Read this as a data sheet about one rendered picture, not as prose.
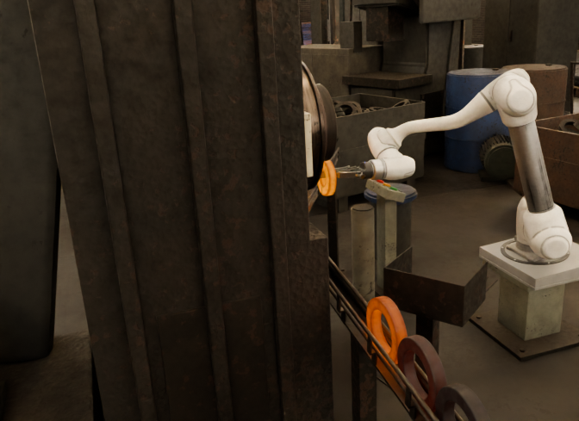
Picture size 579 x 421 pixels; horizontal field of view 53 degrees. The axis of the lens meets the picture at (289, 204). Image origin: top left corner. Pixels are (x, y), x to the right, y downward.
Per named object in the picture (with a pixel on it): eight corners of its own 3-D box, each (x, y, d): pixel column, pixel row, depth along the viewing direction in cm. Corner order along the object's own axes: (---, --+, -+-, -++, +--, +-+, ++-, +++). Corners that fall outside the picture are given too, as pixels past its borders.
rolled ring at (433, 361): (412, 318, 146) (401, 321, 145) (453, 370, 131) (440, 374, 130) (404, 372, 155) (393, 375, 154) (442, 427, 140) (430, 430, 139)
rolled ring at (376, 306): (416, 343, 146) (404, 345, 145) (396, 374, 160) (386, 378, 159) (386, 281, 157) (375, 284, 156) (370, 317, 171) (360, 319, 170)
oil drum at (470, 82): (467, 177, 522) (471, 76, 494) (431, 162, 576) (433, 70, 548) (522, 168, 539) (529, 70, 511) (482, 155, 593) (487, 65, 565)
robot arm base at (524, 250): (532, 237, 280) (532, 225, 278) (565, 254, 260) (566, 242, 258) (499, 244, 276) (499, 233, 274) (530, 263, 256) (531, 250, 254)
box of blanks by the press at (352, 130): (328, 216, 444) (325, 115, 420) (270, 192, 510) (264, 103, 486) (425, 188, 497) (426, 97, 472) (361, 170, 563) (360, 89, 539)
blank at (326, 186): (330, 166, 238) (338, 166, 239) (316, 154, 252) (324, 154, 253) (328, 201, 245) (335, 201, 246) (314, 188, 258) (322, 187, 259)
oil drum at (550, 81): (521, 170, 534) (529, 71, 505) (482, 156, 587) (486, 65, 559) (574, 162, 551) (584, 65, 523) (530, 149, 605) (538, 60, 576)
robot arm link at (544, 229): (564, 240, 252) (582, 262, 231) (526, 250, 256) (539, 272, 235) (526, 67, 230) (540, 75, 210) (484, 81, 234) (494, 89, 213)
